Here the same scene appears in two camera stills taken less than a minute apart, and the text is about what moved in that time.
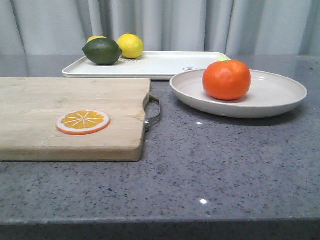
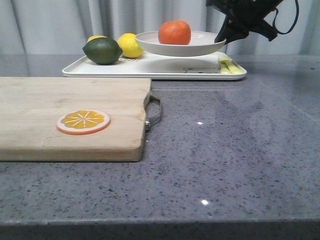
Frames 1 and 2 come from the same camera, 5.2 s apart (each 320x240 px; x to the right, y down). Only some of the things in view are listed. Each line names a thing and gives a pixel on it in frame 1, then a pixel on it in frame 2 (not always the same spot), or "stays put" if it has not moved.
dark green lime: [102, 51] stays put
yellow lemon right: [132, 46] stays put
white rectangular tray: [145, 65] stays put
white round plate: [270, 93] → [200, 43]
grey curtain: [237, 27] stays put
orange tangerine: [227, 80] → [176, 32]
